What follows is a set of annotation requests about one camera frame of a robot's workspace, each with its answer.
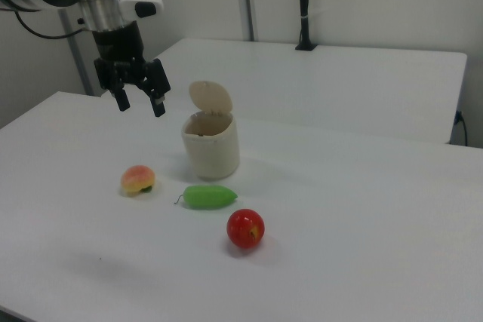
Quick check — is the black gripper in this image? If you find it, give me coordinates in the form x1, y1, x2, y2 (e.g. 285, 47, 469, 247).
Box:
92, 21, 171, 118

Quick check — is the beige hinged bin lid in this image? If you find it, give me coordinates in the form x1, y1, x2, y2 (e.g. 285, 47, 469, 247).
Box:
188, 80, 234, 116

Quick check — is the cream plastic garbage bin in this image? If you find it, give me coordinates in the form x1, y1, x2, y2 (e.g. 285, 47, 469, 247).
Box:
181, 109, 242, 182

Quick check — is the toy peach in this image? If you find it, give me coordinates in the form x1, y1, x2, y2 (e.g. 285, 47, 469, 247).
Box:
120, 164, 157, 198

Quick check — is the green toy cucumber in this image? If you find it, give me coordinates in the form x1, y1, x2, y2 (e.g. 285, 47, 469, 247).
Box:
173, 184, 239, 211

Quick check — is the red toy apple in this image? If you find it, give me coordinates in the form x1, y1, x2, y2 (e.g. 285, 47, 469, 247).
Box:
226, 207, 266, 250

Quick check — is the grey metal frame post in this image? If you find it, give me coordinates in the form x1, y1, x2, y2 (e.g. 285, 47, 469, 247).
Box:
57, 8, 96, 97

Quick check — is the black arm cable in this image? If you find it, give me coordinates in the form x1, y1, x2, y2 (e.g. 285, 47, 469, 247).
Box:
14, 10, 86, 40

